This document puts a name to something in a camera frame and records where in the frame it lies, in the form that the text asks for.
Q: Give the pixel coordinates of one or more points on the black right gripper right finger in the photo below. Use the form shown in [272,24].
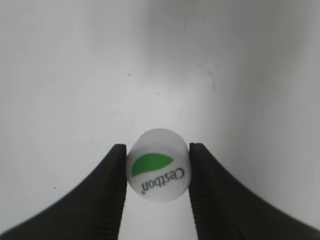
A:
[224,209]

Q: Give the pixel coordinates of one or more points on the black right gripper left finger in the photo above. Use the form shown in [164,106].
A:
[91,211]

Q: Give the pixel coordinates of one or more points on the white green bottle cap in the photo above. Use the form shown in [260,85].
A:
[158,166]

